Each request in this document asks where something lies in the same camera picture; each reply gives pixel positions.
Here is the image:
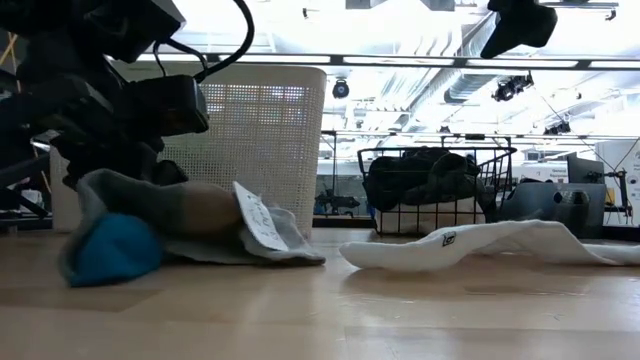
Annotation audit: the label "grey sock with blue toe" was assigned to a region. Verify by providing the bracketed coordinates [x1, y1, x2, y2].
[58, 168, 327, 289]

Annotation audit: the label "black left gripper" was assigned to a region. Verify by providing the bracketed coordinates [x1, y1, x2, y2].
[14, 54, 190, 187]

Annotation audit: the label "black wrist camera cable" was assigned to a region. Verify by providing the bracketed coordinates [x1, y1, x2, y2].
[152, 0, 256, 85]

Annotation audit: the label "white plastic laundry basket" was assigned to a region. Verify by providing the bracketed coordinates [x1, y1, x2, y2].
[49, 63, 329, 236]

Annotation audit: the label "black background monitor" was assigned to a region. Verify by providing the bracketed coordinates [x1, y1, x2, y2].
[567, 152, 606, 185]

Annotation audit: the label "black overhead frame rail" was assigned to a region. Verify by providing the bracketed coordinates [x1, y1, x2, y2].
[134, 52, 640, 71]

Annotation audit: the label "silver ventilation duct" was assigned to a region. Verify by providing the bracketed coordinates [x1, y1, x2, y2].
[399, 14, 501, 116]

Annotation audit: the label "black background stand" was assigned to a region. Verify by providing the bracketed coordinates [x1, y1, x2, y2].
[587, 169, 634, 219]

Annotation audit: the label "white sock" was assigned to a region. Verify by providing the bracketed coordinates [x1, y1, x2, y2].
[339, 218, 640, 274]

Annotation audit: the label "black briefs with patterned waistband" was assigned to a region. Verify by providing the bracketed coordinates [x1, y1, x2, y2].
[363, 147, 426, 211]

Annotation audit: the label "white background poster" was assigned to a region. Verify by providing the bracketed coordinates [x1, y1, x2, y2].
[594, 139, 640, 211]

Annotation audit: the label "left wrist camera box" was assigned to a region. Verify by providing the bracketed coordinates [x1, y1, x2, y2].
[122, 74, 210, 137]

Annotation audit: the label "white paper tag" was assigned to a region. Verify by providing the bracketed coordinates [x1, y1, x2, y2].
[233, 180, 290, 253]

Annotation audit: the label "small grey plastic bin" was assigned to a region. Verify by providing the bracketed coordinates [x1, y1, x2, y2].
[499, 182, 607, 240]

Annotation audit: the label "black wire basket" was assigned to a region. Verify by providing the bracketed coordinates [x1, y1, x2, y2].
[357, 145, 519, 237]

